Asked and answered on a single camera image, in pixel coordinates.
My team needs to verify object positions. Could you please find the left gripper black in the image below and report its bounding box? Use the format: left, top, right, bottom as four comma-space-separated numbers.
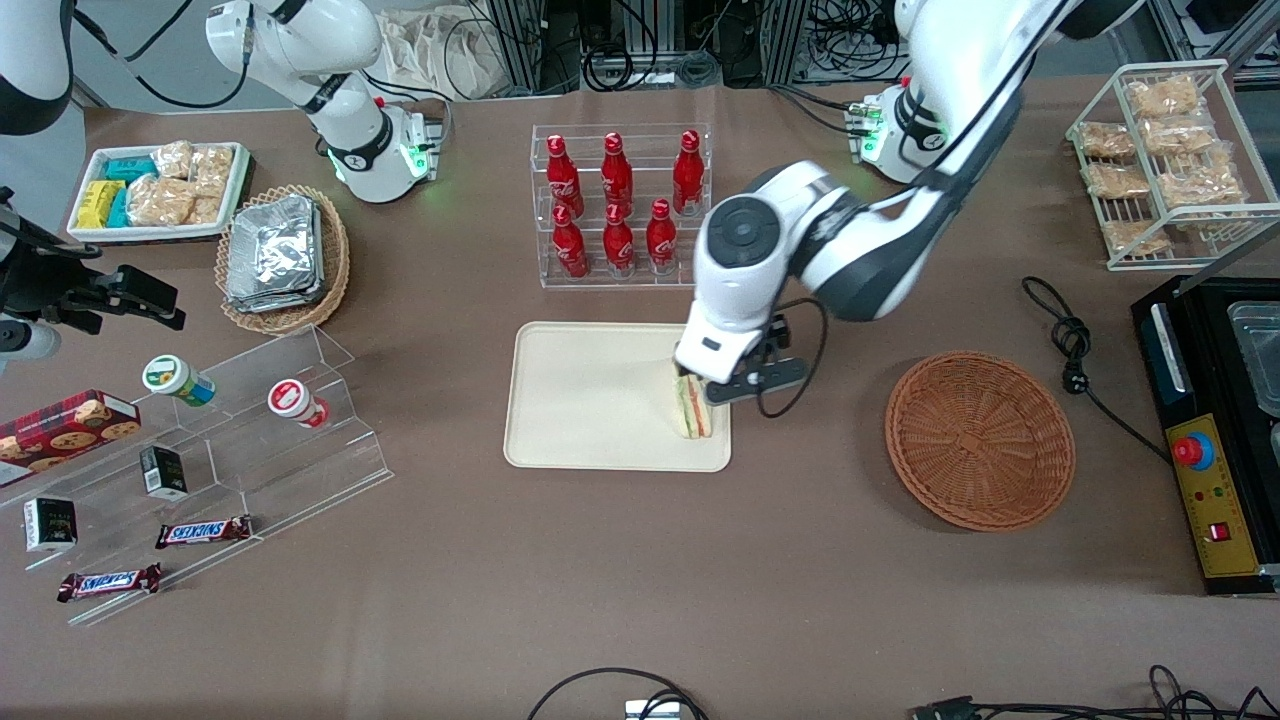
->
740, 315, 793, 377

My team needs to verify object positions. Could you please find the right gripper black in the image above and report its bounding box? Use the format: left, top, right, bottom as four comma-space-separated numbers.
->
0, 190, 188, 337

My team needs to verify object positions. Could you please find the triangle sandwich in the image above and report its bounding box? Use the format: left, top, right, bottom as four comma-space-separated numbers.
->
671, 364, 716, 442

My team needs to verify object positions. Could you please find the foil wrapped sandwich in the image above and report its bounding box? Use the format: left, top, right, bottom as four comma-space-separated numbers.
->
229, 195, 321, 291
224, 270, 327, 314

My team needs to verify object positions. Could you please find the cream plastic tray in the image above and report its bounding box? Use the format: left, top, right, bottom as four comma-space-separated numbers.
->
502, 320, 734, 474

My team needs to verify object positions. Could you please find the light wicker basket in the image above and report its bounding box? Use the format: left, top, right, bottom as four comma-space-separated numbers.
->
214, 184, 352, 337

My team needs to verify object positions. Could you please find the brown round wicker basket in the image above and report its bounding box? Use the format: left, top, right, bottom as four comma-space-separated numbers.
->
885, 350, 1078, 533

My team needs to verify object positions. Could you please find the white rectangular plastic bin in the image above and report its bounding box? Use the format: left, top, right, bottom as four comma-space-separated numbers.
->
67, 141, 252, 245

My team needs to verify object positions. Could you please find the green cup sunflower lid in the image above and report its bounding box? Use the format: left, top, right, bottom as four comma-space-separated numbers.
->
141, 354, 217, 409

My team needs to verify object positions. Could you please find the yellow snack pack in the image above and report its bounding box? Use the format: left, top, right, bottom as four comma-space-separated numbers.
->
77, 179, 127, 230

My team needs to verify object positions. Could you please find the red tartan cookie box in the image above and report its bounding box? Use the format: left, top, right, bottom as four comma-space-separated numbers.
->
0, 389, 143, 489

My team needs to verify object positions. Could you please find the clear acrylic bottle rack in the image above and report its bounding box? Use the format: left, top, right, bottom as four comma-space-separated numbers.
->
531, 122, 714, 292

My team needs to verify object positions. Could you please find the red Coca-Cola bottle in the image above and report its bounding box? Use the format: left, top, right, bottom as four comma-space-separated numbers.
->
671, 129, 706, 217
601, 202, 638, 277
644, 197, 680, 275
551, 204, 590, 280
600, 131, 636, 214
545, 134, 585, 217

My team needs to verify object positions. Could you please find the dark green drink carton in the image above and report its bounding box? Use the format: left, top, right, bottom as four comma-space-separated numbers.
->
22, 496, 79, 554
138, 444, 190, 502

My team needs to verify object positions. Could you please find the strawberry yogurt cup red lid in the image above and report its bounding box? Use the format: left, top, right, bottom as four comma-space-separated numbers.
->
266, 377, 330, 430

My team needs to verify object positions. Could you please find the clear acrylic stepped shelf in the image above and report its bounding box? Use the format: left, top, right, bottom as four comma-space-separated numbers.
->
0, 324, 394, 628

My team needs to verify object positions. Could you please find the Snickers chocolate bar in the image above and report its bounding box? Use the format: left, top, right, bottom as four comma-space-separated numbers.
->
56, 562, 164, 604
154, 514, 254, 551

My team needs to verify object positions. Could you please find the bagged fried snack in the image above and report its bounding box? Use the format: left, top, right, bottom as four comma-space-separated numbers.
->
1126, 74, 1202, 120
1157, 159, 1247, 210
1084, 162, 1152, 200
1077, 121, 1137, 162
1102, 219, 1172, 257
1144, 116, 1217, 157

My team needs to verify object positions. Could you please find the black appliance yellow control panel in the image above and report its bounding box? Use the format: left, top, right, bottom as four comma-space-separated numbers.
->
1131, 274, 1280, 599

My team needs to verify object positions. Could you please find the beige cloth bag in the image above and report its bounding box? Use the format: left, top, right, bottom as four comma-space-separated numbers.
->
377, 6, 512, 100

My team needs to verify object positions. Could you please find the clear plastic container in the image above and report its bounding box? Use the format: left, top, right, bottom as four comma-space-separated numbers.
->
1227, 299, 1280, 418

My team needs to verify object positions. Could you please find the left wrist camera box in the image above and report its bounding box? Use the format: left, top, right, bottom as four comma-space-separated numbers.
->
705, 356, 810, 406

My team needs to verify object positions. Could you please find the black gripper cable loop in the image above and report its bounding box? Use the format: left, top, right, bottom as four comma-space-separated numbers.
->
754, 296, 830, 420

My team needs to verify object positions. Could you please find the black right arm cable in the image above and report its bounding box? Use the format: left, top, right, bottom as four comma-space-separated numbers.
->
74, 0, 253, 112

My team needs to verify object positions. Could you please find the black power cable with plug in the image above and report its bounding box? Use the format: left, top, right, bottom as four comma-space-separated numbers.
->
1021, 275, 1173, 467

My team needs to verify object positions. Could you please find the black looped cable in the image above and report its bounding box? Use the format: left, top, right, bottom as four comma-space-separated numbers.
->
526, 667, 712, 720

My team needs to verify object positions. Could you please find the black cable with connector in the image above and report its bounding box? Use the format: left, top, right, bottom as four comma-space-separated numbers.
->
911, 664, 1280, 720

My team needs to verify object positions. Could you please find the white wire rack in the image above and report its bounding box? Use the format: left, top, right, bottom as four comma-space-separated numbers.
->
1065, 59, 1280, 274

